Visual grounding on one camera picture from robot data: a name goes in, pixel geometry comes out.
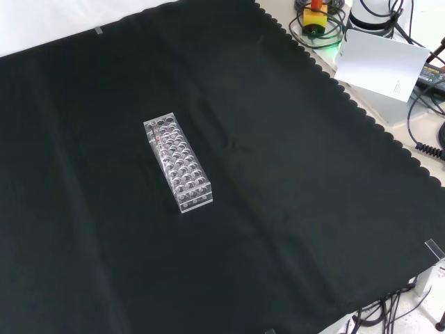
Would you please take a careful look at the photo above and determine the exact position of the black coiled cable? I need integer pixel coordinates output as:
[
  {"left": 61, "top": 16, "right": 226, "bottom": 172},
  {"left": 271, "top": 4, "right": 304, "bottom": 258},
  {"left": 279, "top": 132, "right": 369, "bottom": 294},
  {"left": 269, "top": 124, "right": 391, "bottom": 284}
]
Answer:
[{"left": 414, "top": 141, "right": 445, "bottom": 159}]

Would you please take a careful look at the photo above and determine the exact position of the black bench cloth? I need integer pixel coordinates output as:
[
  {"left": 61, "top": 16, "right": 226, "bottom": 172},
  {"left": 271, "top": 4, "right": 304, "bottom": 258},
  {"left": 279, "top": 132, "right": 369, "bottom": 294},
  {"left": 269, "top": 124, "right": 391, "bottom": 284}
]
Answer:
[{"left": 0, "top": 0, "right": 445, "bottom": 334}]

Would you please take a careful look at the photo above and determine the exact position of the clear glass test tube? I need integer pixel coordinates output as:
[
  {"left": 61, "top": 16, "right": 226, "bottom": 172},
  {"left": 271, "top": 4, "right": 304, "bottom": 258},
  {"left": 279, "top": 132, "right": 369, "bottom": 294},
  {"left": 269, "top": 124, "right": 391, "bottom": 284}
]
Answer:
[{"left": 149, "top": 122, "right": 164, "bottom": 157}]

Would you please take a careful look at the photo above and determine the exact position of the yellow stop button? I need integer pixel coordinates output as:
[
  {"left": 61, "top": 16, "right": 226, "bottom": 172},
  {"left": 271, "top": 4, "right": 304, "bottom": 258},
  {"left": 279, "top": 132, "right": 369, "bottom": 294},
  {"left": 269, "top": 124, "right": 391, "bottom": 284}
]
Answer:
[{"left": 302, "top": 0, "right": 329, "bottom": 36}]

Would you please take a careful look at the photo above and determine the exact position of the black power adapter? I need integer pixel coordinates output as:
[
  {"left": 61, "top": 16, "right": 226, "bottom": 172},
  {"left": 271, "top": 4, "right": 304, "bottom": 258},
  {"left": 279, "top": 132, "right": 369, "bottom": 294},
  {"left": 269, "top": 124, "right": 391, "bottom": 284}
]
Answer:
[{"left": 415, "top": 62, "right": 445, "bottom": 90}]

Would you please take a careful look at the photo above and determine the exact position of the white table bracket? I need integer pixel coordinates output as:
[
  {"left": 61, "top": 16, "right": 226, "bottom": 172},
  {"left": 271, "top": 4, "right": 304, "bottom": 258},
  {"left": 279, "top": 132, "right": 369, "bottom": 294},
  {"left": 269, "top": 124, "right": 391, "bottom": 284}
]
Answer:
[{"left": 414, "top": 259, "right": 439, "bottom": 297}]

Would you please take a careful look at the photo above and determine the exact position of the green cable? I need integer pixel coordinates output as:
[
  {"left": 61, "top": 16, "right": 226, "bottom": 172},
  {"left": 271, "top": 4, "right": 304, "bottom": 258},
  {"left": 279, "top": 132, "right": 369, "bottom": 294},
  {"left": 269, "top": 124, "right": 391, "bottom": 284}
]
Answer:
[{"left": 289, "top": 10, "right": 345, "bottom": 50}]

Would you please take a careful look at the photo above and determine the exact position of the clear test tube rack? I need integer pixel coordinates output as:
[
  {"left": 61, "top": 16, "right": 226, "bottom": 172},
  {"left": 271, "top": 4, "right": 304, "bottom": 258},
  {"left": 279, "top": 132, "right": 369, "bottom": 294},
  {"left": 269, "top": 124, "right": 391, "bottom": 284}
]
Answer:
[{"left": 143, "top": 112, "right": 213, "bottom": 214}]

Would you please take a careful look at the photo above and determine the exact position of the pale board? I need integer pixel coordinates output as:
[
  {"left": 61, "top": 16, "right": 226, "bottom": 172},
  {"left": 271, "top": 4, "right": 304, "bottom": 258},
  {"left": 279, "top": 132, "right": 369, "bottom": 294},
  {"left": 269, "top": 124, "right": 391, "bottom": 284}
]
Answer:
[{"left": 333, "top": 29, "right": 430, "bottom": 103}]

